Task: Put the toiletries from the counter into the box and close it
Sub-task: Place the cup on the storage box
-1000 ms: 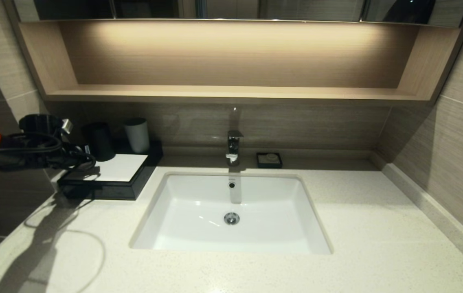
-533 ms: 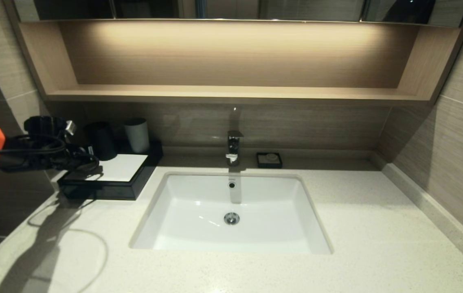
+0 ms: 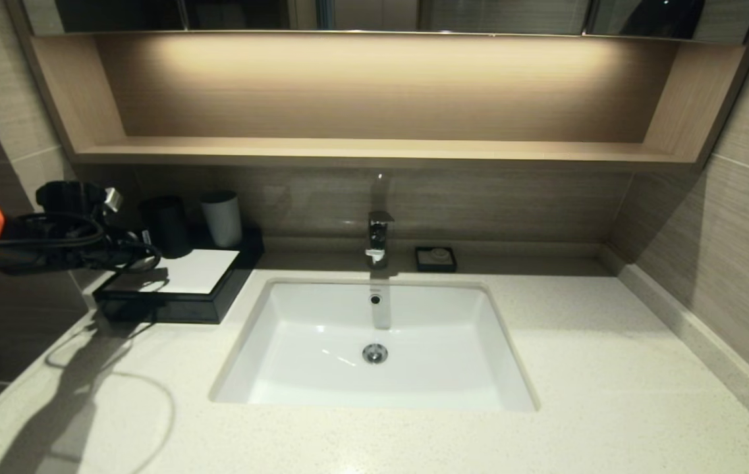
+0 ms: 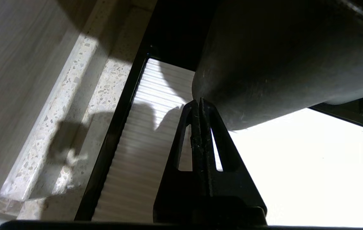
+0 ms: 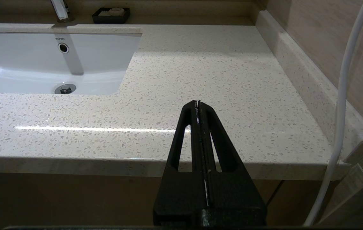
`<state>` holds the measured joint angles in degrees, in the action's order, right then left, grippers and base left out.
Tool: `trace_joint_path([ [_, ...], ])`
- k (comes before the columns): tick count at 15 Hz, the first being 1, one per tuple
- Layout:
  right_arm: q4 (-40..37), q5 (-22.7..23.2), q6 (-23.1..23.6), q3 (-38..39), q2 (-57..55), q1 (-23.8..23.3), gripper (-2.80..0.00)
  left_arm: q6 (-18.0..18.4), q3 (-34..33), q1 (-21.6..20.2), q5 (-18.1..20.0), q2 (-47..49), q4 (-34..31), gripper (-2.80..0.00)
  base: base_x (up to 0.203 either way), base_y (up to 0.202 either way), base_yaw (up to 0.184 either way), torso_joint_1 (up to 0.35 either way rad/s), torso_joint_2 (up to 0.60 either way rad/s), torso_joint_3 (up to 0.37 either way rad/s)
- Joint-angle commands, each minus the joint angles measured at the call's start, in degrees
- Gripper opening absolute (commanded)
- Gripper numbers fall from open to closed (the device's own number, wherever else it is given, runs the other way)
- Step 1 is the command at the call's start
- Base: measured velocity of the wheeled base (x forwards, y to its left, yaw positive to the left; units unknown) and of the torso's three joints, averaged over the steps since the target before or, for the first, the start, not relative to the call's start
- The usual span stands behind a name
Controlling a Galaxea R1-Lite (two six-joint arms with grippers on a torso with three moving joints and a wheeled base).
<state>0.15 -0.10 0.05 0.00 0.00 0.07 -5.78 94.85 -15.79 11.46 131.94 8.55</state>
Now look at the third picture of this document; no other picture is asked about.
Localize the dark grey tumbler cup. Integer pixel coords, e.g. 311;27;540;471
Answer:
140;195;193;259

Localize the black box drawer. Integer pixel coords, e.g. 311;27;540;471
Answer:
96;293;220;325

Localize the black amenity drawer box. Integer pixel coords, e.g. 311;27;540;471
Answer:
93;226;266;325

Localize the white card panel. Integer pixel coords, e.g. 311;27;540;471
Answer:
107;248;241;295

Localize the pale grey cup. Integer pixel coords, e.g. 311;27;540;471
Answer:
200;191;244;249

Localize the chrome basin faucet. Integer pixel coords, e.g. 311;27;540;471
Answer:
365;211;395;269

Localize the black soap dish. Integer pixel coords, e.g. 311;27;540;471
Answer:
414;246;457;273

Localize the white ceramic sink basin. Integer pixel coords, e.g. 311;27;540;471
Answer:
209;277;538;412

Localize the wooden wall shelf niche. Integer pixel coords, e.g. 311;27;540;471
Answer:
32;33;745;172

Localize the mirrored wall cabinet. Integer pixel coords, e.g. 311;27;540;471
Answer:
22;0;749;45

